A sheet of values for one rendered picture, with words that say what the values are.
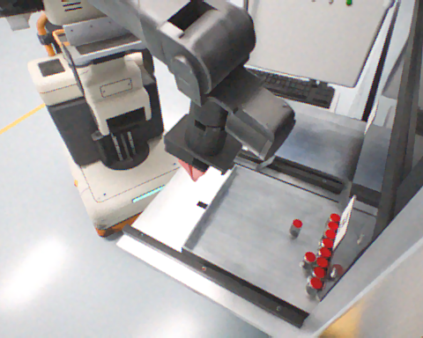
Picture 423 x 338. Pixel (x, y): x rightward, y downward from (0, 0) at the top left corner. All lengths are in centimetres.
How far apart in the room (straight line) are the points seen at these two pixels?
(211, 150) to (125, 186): 120
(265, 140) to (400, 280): 17
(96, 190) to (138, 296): 57
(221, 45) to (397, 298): 26
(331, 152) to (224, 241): 42
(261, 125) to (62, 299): 150
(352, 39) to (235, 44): 99
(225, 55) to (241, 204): 47
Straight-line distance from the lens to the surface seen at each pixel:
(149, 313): 153
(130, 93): 122
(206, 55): 27
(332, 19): 124
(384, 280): 28
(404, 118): 47
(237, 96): 30
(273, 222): 68
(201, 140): 37
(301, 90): 121
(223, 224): 66
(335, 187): 76
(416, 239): 24
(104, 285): 163
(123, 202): 152
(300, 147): 86
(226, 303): 59
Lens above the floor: 145
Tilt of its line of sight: 48 degrees down
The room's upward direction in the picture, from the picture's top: straight up
